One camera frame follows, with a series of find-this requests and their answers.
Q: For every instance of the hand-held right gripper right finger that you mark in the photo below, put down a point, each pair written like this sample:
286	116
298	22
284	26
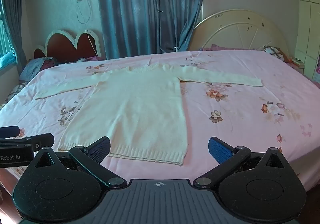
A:
218	149

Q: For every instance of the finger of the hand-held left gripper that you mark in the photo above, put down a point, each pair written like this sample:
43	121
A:
10	131
42	139

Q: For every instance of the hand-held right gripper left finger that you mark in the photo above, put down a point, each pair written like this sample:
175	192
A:
99	148

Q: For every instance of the cream knit sweater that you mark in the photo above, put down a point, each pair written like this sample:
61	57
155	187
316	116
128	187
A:
136	113

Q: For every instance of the pink floral bed sheet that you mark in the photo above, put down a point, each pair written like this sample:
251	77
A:
237	118

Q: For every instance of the blue pillow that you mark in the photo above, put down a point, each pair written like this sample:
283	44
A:
33	68

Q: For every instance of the window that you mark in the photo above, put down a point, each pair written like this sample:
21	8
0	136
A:
5	43

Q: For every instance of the red heart-shaped headboard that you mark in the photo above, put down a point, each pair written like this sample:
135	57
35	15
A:
67	47

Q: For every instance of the checked floral pillow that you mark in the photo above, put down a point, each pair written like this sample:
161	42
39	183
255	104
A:
275	52

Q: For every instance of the cream nightstand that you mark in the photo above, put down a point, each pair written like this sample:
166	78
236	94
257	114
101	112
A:
298	65

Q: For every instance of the narrow blue curtain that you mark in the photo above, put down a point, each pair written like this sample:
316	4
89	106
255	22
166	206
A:
12	13

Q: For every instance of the cream arched headboard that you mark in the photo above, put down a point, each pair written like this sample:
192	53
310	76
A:
240	31

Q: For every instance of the wide blue curtain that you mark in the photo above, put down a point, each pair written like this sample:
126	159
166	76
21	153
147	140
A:
150	8

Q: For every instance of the cream wardrobe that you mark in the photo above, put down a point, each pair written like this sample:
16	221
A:
310	13

